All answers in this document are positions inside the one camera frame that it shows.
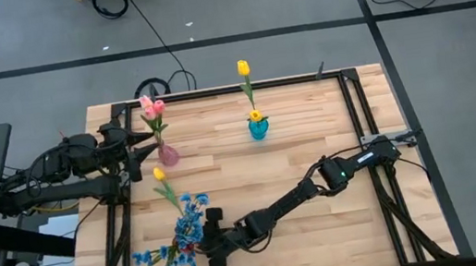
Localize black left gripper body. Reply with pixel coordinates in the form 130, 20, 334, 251
95, 116, 146, 189

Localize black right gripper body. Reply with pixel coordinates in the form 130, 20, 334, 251
195, 201, 251, 266

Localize yellow artificial tulip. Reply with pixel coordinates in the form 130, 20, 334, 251
150, 163, 186, 223
236, 57, 259, 114
246, 106, 270, 126

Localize pink artificial tulip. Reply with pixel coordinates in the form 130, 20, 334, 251
139, 105, 165, 148
138, 92, 165, 148
150, 98, 172, 146

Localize pink glass vase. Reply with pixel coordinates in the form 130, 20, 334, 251
155, 139, 182, 169

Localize teal glass vase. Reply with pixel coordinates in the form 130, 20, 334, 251
247, 116, 273, 143

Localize white paper sheets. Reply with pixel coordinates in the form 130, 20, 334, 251
31, 213, 88, 266

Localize black desk bar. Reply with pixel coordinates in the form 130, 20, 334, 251
0, 213, 78, 266

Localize short black frame post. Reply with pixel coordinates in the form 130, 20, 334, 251
146, 81, 160, 101
311, 60, 328, 82

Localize black cable loop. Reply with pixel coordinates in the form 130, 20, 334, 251
132, 74, 173, 100

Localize yellow cable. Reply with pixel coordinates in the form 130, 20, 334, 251
32, 199, 81, 217

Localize long black floor cable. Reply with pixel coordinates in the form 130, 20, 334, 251
125, 0, 199, 99

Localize black aluminium table frame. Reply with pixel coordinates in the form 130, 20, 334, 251
42, 54, 476, 266

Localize coiled black cable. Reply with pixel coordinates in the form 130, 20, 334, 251
90, 0, 132, 24

